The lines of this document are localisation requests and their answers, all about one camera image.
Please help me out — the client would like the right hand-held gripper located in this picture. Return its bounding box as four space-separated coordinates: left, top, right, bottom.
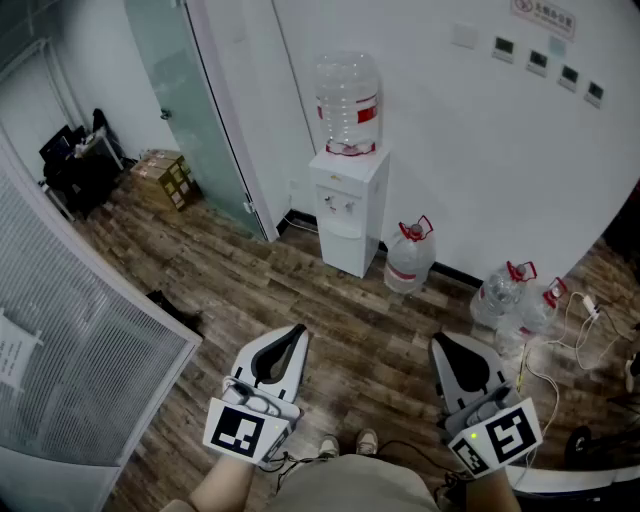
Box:
428 332 544 476

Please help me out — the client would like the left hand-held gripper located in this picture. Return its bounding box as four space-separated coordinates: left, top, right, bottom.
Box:
202 323 310 468

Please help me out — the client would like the white plastic panel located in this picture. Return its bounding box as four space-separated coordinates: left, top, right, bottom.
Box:
321 225 365 277

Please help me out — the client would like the white water dispenser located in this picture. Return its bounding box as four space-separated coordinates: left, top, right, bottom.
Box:
308 147 391 280

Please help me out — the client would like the person's right forearm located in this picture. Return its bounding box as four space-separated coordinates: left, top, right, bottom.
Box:
462 465 525 512

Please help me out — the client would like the person's left forearm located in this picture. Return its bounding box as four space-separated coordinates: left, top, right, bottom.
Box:
188 451 262 512

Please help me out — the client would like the large clear water bottle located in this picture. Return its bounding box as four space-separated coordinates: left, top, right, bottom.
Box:
313 49 384 157

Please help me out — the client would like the black trash bin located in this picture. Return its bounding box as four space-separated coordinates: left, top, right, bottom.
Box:
146 289 205 337

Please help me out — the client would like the person's right beige shoe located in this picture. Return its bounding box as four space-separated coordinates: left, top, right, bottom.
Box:
355 428 379 456

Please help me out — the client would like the black wheeled stand base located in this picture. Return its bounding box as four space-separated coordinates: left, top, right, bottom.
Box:
563 424 640 472

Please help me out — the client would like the beige shirt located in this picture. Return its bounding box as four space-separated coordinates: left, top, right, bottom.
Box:
268 452 442 512

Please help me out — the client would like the glass partition with blinds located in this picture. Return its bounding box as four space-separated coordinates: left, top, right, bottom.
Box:
0 124 204 512

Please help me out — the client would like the stack of cardboard boxes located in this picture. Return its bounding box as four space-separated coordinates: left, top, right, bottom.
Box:
129 148 204 212

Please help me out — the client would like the white paper notice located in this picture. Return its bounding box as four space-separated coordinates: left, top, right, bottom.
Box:
0 308 44 397

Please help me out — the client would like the black office chair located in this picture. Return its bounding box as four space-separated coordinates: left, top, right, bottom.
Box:
44 149 121 220

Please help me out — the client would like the frosted glass door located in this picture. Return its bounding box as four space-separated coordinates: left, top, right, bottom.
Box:
124 0 270 242

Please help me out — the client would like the black monitor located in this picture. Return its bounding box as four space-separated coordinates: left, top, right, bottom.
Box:
39 124 76 164

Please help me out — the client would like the yellow cable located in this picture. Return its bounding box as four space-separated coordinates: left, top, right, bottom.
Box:
516 344 532 397

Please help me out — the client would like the clear jug with red handle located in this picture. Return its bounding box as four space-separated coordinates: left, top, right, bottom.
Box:
383 215 437 295
494 277 569 354
469 260 538 330

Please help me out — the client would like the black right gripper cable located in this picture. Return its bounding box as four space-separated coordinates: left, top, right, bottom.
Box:
378 438 474 504

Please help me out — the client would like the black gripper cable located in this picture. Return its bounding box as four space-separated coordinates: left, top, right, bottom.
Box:
378 438 474 504
258 451 329 495

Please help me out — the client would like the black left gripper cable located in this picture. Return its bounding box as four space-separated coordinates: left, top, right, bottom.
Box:
258 451 329 495

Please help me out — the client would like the white floor cable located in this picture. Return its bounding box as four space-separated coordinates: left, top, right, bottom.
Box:
519 292 632 451

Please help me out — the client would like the thin white cable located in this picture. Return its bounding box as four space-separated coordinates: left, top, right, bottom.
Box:
281 213 320 233

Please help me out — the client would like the white door frame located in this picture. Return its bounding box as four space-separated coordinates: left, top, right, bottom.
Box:
184 0 280 243

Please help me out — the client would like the white wall switch plate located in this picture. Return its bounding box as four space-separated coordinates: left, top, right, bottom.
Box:
451 21 479 50

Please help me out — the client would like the red and white wall sign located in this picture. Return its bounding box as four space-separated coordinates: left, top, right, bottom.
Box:
510 0 577 42

